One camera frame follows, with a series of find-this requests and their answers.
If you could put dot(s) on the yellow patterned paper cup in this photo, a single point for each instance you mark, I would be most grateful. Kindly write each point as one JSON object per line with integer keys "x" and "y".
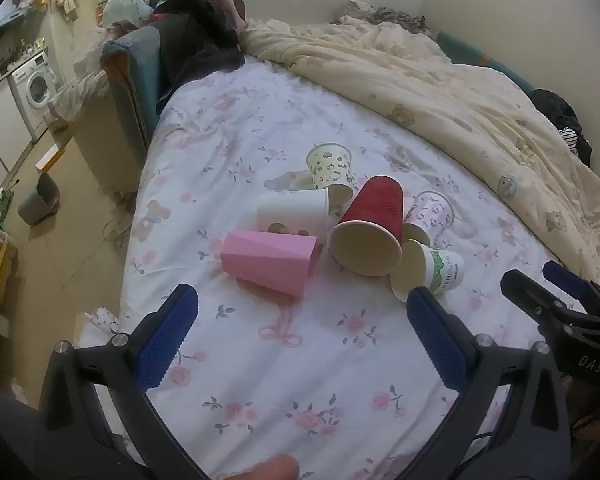
{"x": 330, "y": 165}

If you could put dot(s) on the cream bear print quilt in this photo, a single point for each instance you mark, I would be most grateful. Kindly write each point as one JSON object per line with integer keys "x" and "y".
{"x": 430, "y": 85}

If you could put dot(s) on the white washing machine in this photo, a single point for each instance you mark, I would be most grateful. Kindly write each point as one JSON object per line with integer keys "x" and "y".
{"x": 32, "y": 85}

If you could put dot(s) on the pink faceted cup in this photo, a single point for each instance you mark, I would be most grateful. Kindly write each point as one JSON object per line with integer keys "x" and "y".
{"x": 265, "y": 260}

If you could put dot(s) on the white cabinet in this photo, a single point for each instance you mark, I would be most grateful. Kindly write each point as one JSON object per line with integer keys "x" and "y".
{"x": 0, "y": 125}

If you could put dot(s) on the grey patterned pillow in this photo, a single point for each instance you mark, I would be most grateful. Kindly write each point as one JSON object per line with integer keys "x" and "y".
{"x": 385, "y": 15}

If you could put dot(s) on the small patterned paper cup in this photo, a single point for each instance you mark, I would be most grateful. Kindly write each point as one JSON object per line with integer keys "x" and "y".
{"x": 105, "y": 321}

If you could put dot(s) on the white green label paper cup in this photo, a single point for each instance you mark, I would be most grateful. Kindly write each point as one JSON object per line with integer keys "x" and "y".
{"x": 445, "y": 267}

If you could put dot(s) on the pile of dark clothes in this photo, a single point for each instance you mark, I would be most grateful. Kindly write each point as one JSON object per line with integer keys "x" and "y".
{"x": 195, "y": 45}

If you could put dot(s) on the floral cushion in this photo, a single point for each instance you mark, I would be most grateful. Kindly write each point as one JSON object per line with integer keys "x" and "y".
{"x": 77, "y": 92}

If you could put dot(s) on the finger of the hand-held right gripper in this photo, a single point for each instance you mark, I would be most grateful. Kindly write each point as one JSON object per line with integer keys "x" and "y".
{"x": 530, "y": 292}
{"x": 565, "y": 280}

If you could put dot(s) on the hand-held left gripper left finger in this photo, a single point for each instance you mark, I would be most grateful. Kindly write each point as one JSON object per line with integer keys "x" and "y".
{"x": 169, "y": 342}

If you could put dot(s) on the teal mat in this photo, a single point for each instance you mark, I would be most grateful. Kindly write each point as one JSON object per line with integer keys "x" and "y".
{"x": 480, "y": 55}

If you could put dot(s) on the black clothing heap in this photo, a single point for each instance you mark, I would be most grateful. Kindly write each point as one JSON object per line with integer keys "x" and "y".
{"x": 560, "y": 110}

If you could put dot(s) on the white plastic bag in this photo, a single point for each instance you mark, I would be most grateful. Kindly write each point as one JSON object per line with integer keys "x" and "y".
{"x": 125, "y": 2}

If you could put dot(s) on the red paper cup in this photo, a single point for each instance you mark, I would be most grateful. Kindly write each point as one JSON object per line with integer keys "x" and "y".
{"x": 375, "y": 205}

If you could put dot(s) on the grey trash bin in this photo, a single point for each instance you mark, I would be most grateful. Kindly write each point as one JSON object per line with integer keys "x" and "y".
{"x": 37, "y": 200}

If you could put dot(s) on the lilac patterned paper cup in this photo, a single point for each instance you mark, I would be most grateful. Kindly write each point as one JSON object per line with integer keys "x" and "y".
{"x": 432, "y": 212}

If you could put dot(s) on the white bear print cup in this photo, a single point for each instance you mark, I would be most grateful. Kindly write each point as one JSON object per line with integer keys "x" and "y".
{"x": 290, "y": 207}

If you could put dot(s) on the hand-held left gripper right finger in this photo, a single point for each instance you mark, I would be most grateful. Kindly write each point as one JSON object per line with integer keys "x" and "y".
{"x": 437, "y": 340}

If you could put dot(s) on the blue grey armchair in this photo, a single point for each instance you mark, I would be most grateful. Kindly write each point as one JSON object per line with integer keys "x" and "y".
{"x": 135, "y": 75}

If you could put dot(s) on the person's left hand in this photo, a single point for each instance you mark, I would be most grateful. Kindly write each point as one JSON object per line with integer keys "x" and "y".
{"x": 275, "y": 469}

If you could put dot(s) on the floral bed sheet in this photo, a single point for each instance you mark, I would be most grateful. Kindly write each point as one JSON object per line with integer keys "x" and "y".
{"x": 280, "y": 125}

